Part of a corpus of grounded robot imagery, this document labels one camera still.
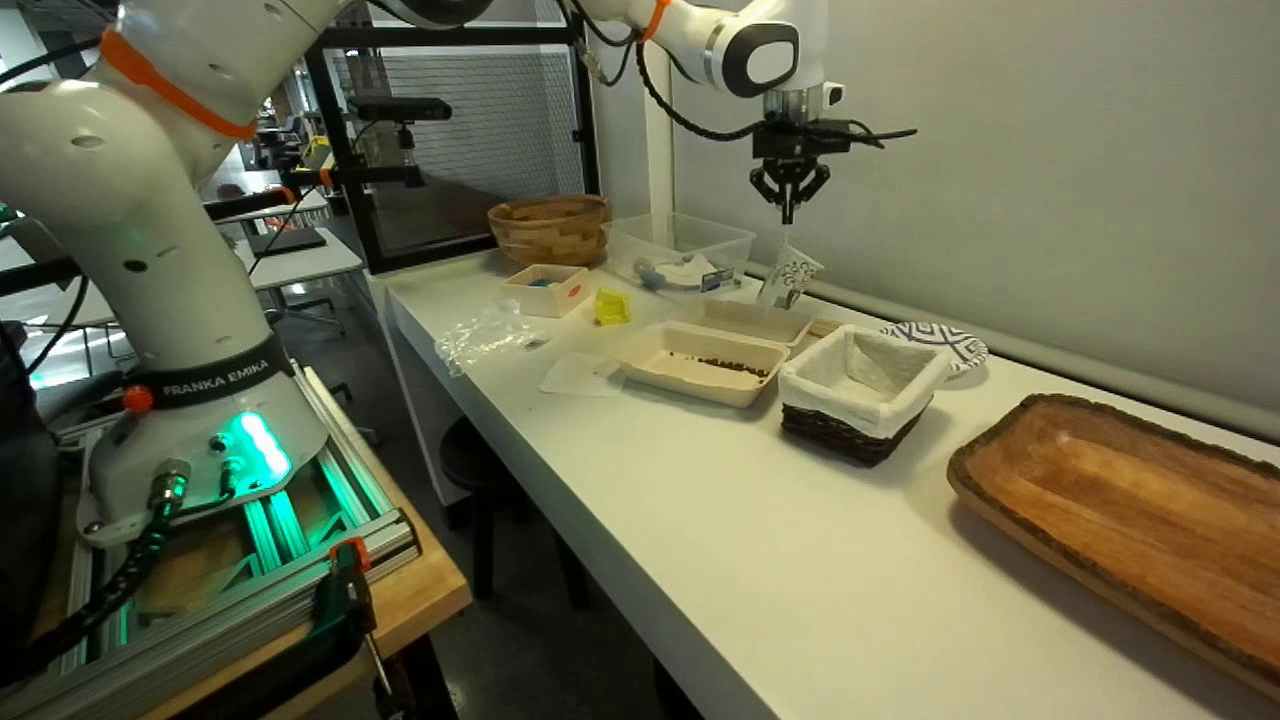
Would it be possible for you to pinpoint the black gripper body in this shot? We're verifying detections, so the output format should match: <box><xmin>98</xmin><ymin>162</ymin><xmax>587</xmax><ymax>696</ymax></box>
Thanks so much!
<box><xmin>747</xmin><ymin>134</ymin><xmax>831</xmax><ymax>185</ymax></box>

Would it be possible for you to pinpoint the white patterned paper cup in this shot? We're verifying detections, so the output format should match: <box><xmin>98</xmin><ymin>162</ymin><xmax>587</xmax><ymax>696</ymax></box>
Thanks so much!
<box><xmin>762</xmin><ymin>244</ymin><xmax>830</xmax><ymax>307</ymax></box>

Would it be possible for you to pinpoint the clear plastic storage bin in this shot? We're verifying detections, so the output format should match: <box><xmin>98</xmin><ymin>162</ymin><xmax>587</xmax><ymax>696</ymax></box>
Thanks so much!
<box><xmin>604</xmin><ymin>211</ymin><xmax>762</xmax><ymax>300</ymax></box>

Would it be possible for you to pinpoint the beige clamshell takeout container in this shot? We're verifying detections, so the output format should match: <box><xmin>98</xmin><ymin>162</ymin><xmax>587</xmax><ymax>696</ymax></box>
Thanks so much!
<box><xmin>612</xmin><ymin>290</ymin><xmax>820</xmax><ymax>408</ymax></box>

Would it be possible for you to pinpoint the yellow toy block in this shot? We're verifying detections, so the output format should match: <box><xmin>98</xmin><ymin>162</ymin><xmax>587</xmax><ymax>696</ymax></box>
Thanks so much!
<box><xmin>592</xmin><ymin>286</ymin><xmax>637</xmax><ymax>333</ymax></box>

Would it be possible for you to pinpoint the dark basket with white liner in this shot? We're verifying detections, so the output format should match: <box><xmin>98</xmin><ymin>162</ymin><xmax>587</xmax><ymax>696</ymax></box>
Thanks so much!
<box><xmin>776</xmin><ymin>319</ymin><xmax>959</xmax><ymax>470</ymax></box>

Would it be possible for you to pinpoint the black and white patterned plate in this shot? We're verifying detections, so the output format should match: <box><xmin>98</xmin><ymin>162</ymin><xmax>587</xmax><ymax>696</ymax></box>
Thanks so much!
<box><xmin>889</xmin><ymin>314</ymin><xmax>992</xmax><ymax>381</ymax></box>

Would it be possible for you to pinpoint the woven wicker basket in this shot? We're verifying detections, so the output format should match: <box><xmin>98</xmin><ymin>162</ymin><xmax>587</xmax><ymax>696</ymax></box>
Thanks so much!
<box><xmin>483</xmin><ymin>193</ymin><xmax>615</xmax><ymax>272</ymax></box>

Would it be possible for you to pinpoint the clear plastic bag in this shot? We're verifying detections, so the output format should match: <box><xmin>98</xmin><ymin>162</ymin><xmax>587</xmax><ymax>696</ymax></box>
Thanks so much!
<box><xmin>434</xmin><ymin>300</ymin><xmax>552</xmax><ymax>377</ymax></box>

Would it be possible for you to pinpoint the brown wooden tray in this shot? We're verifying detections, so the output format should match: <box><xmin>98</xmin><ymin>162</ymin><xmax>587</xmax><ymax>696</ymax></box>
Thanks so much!
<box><xmin>946</xmin><ymin>391</ymin><xmax>1280</xmax><ymax>702</ymax></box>

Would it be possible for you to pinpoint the grey side desk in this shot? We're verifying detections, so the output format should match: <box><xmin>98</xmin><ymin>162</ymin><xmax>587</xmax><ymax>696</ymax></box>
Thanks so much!
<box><xmin>243</xmin><ymin>214</ymin><xmax>372</xmax><ymax>297</ymax></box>

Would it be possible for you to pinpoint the wooden mounting board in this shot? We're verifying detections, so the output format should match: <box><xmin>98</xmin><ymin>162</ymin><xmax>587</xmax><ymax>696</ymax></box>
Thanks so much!
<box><xmin>23</xmin><ymin>434</ymin><xmax>477</xmax><ymax>720</ymax></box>

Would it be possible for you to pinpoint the black and orange clamp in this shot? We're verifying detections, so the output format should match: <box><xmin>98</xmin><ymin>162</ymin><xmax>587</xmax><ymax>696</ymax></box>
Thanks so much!
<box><xmin>309</xmin><ymin>536</ymin><xmax>404</xmax><ymax>720</ymax></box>

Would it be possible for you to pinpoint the black metal frame cabinet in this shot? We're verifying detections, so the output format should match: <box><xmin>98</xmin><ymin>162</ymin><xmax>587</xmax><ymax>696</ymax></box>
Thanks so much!
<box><xmin>302</xmin><ymin>20</ymin><xmax>604</xmax><ymax>274</ymax></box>

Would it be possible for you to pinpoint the black stereo camera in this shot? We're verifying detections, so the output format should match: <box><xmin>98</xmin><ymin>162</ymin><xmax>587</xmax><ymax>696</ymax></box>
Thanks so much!
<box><xmin>347</xmin><ymin>92</ymin><xmax>455</xmax><ymax>129</ymax></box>

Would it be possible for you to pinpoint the aluminium profile base frame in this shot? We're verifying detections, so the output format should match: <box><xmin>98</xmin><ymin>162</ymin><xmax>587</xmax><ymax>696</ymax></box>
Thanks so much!
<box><xmin>0</xmin><ymin>363</ymin><xmax>420</xmax><ymax>720</ymax></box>

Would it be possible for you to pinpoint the black base cable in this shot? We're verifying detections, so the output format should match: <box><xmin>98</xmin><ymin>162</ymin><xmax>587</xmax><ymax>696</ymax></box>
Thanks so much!
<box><xmin>0</xmin><ymin>456</ymin><xmax>191</xmax><ymax>682</ymax></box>

